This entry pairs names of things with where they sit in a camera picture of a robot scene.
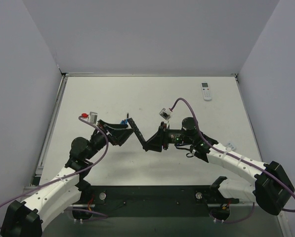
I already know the black remote control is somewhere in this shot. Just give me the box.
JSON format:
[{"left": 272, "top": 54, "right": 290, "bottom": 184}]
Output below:
[{"left": 127, "top": 118, "right": 147, "bottom": 151}]

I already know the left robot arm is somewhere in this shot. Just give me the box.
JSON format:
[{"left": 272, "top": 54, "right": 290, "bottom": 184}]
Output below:
[{"left": 0, "top": 120, "right": 134, "bottom": 237}]

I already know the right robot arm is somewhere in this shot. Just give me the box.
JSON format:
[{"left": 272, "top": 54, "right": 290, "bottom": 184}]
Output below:
[{"left": 143, "top": 117, "right": 295, "bottom": 215}]

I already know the white remote control far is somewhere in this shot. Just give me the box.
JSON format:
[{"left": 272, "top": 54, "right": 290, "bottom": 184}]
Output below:
[{"left": 201, "top": 82, "right": 212, "bottom": 101}]

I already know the small white remote control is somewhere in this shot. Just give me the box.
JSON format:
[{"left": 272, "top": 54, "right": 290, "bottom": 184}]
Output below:
[{"left": 226, "top": 141, "right": 237, "bottom": 151}]

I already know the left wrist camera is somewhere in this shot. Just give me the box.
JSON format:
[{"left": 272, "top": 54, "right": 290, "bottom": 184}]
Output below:
[{"left": 81, "top": 112, "right": 98, "bottom": 124}]

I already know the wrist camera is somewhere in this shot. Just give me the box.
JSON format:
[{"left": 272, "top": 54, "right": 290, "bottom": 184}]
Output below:
[
  {"left": 159, "top": 108, "right": 172, "bottom": 121},
  {"left": 81, "top": 112, "right": 98, "bottom": 124}
]

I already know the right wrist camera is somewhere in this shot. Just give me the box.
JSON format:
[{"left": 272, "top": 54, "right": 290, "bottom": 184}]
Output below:
[{"left": 159, "top": 108, "right": 172, "bottom": 121}]

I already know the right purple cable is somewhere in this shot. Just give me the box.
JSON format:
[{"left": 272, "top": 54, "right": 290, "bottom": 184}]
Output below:
[{"left": 170, "top": 98, "right": 295, "bottom": 224}]

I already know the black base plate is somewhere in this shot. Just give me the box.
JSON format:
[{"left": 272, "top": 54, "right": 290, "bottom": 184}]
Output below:
[{"left": 73, "top": 185, "right": 232, "bottom": 217}]

